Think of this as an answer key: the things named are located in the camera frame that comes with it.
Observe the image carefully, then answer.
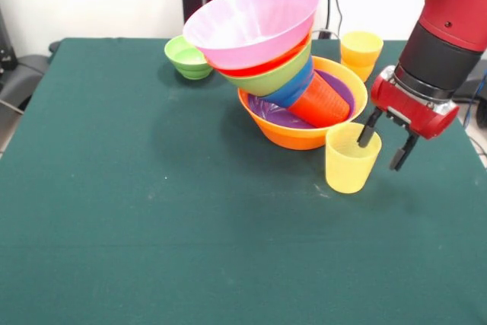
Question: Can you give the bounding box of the black chair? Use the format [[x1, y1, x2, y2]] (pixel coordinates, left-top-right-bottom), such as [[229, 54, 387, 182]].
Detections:
[[0, 7, 53, 107]]

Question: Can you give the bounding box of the dark green tablecloth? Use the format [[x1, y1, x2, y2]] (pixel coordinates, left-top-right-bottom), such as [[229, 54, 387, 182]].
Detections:
[[0, 37, 487, 325]]

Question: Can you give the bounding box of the purple plastic bowl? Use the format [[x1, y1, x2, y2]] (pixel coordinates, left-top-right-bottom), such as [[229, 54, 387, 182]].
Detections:
[[247, 69, 356, 130]]

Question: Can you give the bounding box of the large green plastic bowl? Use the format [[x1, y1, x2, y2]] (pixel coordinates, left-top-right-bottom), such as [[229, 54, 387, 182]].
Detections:
[[221, 40, 314, 98]]

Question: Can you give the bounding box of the small green plastic bowl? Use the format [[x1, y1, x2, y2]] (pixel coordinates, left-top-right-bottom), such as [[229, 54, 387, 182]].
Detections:
[[164, 34, 215, 81]]

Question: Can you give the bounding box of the pale yellow plastic cup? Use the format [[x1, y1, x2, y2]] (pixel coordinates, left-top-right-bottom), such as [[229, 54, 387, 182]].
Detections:
[[325, 122, 383, 194]]

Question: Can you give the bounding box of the orange-yellow plastic cup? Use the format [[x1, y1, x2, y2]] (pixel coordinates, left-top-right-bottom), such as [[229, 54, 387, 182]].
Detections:
[[339, 30, 384, 84]]

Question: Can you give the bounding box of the red plastic cup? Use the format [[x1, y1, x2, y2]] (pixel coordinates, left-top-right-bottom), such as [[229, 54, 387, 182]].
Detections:
[[286, 72, 352, 129]]

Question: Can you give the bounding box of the pink plastic bowl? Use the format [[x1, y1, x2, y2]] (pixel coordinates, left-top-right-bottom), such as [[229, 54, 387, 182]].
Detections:
[[182, 0, 320, 72]]

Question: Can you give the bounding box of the red plastic bowl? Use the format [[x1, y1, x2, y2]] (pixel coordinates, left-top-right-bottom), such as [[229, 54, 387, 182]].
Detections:
[[214, 32, 314, 78]]

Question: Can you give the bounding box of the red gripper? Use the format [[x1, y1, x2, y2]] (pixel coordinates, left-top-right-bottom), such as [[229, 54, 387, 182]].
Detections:
[[356, 65, 461, 172]]

